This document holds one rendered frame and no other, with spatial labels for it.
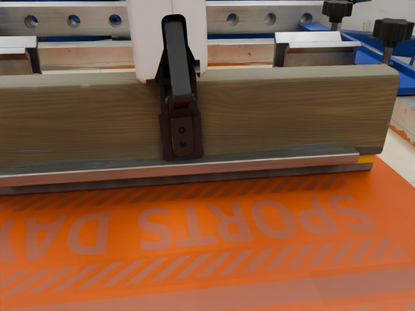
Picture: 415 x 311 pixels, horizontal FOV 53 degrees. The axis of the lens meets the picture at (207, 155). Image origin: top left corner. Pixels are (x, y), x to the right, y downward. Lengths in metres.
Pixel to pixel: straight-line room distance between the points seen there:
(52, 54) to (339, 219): 0.52
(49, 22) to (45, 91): 0.45
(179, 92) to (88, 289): 0.13
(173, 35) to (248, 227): 0.15
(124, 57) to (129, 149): 0.38
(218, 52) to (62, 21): 0.27
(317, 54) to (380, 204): 0.26
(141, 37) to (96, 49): 0.43
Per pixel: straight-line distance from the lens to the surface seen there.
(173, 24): 0.27
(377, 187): 0.40
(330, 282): 0.29
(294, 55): 0.56
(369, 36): 1.20
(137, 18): 0.27
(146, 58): 0.27
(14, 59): 0.55
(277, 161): 0.34
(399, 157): 0.46
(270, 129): 0.34
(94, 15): 0.76
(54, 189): 0.37
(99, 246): 0.31
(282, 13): 0.79
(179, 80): 0.26
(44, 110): 0.33
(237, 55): 0.71
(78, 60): 0.70
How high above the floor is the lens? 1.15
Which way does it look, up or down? 28 degrees down
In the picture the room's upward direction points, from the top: 1 degrees clockwise
